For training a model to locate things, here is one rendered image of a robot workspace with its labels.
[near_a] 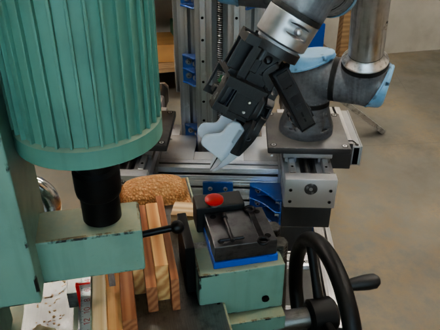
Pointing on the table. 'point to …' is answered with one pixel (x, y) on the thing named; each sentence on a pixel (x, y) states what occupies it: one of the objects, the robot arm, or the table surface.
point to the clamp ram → (188, 253)
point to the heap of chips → (150, 190)
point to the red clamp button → (214, 199)
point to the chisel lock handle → (177, 227)
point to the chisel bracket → (88, 245)
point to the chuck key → (228, 230)
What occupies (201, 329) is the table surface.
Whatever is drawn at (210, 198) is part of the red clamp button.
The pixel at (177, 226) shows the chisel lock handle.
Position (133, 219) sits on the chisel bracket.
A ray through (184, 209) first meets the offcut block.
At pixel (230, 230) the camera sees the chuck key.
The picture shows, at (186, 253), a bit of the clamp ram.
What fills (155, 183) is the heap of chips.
